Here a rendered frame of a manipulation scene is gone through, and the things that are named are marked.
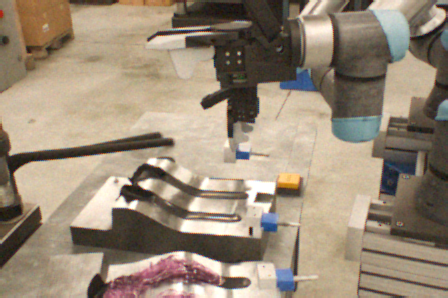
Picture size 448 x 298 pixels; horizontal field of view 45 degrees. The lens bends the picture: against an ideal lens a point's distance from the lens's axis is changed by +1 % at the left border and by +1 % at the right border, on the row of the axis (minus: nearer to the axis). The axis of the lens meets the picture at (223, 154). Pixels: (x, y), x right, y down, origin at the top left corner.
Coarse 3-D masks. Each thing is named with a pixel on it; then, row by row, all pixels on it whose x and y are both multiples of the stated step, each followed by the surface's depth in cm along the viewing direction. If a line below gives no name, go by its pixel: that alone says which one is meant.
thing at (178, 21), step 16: (176, 0) 528; (192, 0) 523; (208, 0) 519; (224, 0) 514; (240, 0) 509; (272, 0) 594; (176, 16) 536; (192, 16) 538; (208, 16) 536; (224, 16) 534; (240, 16) 532
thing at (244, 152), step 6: (228, 144) 156; (228, 150) 155; (240, 150) 156; (246, 150) 156; (228, 156) 156; (234, 156) 156; (240, 156) 156; (246, 156) 155; (228, 162) 157; (234, 162) 157
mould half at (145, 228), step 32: (160, 160) 152; (160, 192) 140; (256, 192) 144; (96, 224) 138; (128, 224) 133; (160, 224) 131; (192, 224) 133; (224, 224) 132; (224, 256) 131; (256, 256) 128
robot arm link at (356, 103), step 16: (336, 80) 79; (352, 80) 76; (368, 80) 76; (384, 80) 78; (336, 96) 80; (352, 96) 77; (368, 96) 77; (336, 112) 81; (352, 112) 78; (368, 112) 78; (336, 128) 82; (352, 128) 80; (368, 128) 80
